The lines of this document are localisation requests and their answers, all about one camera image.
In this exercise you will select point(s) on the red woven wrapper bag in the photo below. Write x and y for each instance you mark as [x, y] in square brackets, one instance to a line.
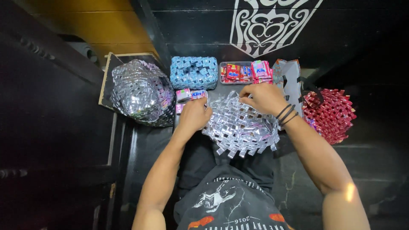
[330, 115]

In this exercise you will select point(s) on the pile of folded wrapper strips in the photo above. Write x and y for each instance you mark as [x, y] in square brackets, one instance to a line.
[188, 97]

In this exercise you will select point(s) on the person's right fingers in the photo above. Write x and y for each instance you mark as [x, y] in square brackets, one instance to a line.
[247, 94]

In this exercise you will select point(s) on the blue woven wrapper box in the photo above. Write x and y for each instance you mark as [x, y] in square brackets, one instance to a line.
[194, 72]

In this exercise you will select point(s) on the clear plastic tray of wrappers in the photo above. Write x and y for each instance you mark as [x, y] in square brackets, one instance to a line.
[235, 72]

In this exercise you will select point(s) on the stack of pink folded wrappers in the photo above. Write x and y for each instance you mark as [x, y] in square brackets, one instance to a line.
[261, 72]

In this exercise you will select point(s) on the black wrist bands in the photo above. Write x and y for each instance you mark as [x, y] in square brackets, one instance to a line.
[287, 114]

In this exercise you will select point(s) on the person's black printed shirt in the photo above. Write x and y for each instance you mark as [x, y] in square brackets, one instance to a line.
[223, 198]

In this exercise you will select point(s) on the person's right hand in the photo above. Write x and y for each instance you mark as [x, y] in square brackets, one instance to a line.
[263, 97]

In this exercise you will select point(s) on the large silver woven wrapper bag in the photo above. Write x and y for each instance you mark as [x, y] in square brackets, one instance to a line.
[140, 92]

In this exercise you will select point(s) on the black wooden board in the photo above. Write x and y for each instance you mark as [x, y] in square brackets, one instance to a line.
[110, 80]

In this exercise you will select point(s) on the person's left hand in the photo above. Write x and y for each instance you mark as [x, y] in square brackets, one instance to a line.
[192, 116]

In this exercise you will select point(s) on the silver woven wrapper basket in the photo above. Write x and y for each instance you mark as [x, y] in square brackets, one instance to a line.
[241, 126]

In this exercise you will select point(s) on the person's left fingers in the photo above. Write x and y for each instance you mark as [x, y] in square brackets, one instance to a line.
[204, 108]

